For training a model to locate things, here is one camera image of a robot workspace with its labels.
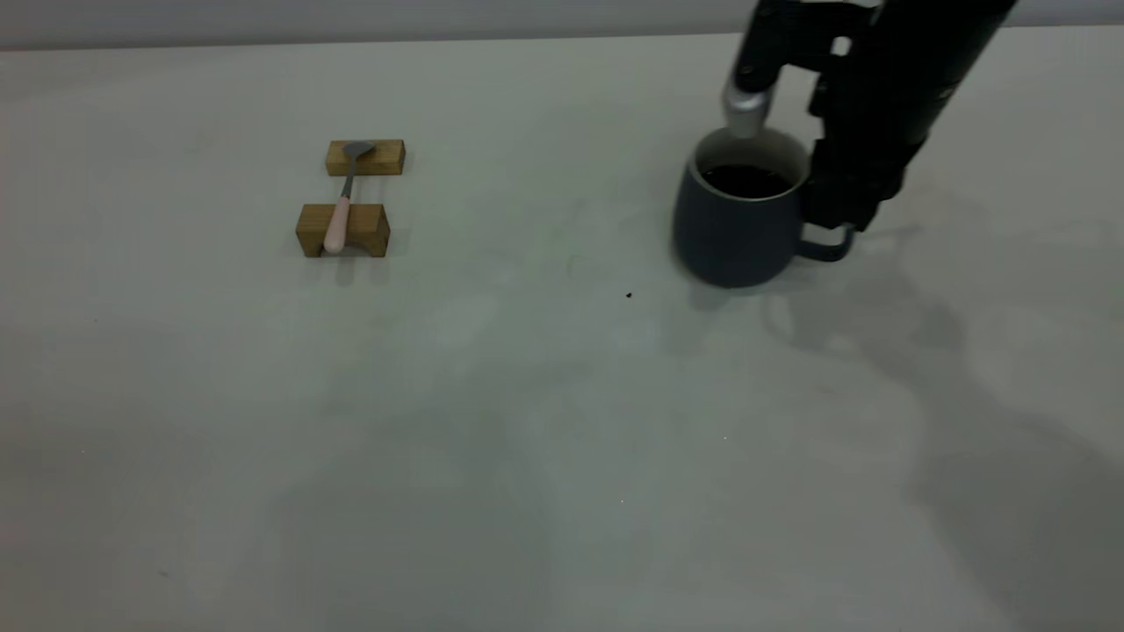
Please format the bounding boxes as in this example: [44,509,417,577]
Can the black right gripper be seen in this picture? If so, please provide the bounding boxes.
[803,0,1020,234]

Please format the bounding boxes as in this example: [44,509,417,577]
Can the dark grey ceramic mug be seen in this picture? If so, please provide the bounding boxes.
[672,127,857,289]

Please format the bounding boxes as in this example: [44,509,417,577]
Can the pink handled metal spoon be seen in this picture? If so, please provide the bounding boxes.
[323,141,377,256]

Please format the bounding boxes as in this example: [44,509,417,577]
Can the dark coffee liquid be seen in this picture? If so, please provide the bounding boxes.
[700,164,794,198]

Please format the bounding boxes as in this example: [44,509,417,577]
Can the flat wooden block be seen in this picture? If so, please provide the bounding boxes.
[326,140,407,178]

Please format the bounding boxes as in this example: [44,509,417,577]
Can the notched wooden block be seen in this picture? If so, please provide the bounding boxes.
[296,204,391,259]

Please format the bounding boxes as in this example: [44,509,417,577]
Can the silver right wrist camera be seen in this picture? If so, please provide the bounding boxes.
[722,0,796,140]

